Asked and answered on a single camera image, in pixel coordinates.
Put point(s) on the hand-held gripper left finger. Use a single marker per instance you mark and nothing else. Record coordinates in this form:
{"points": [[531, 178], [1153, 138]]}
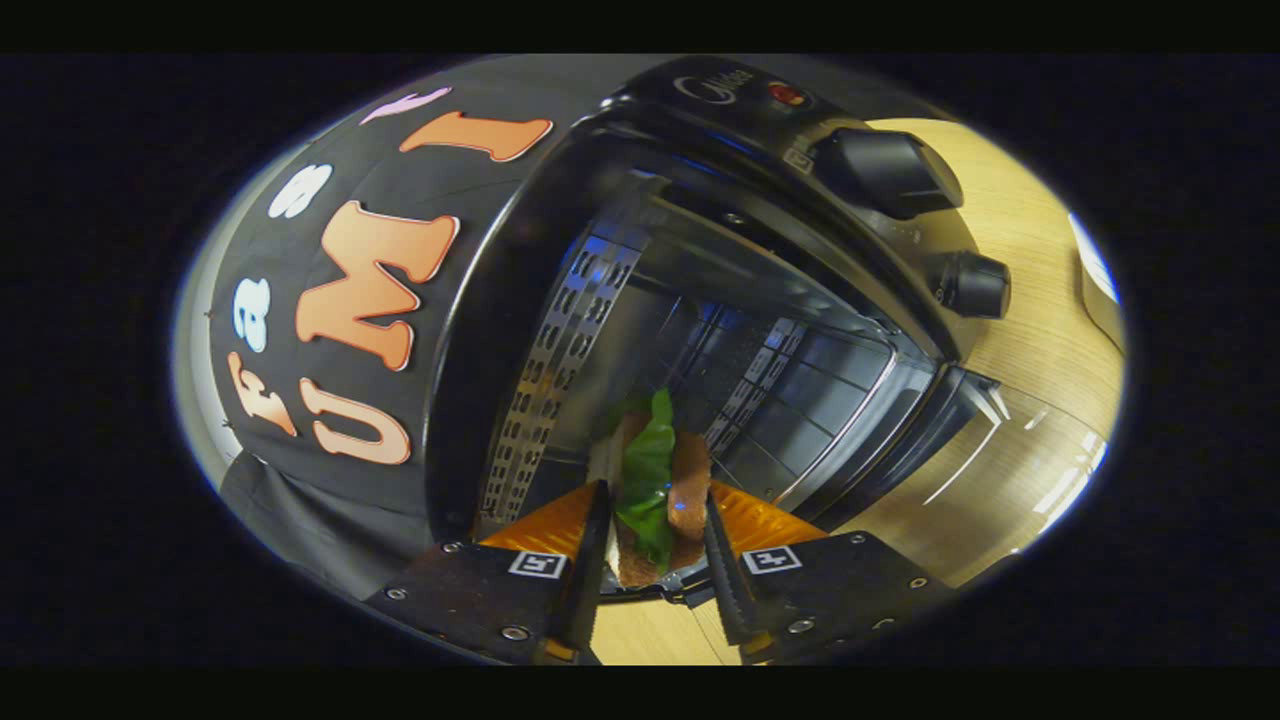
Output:
{"points": [[590, 580]]}

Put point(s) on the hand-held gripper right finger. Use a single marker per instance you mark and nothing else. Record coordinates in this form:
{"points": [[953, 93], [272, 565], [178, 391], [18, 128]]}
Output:
{"points": [[725, 580]]}

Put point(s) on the lettuce sandwich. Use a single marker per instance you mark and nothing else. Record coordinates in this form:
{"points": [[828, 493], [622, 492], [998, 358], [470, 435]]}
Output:
{"points": [[645, 470]]}

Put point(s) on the black toaster oven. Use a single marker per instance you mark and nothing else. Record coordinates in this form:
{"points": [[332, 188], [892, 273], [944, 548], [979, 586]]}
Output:
{"points": [[700, 250]]}

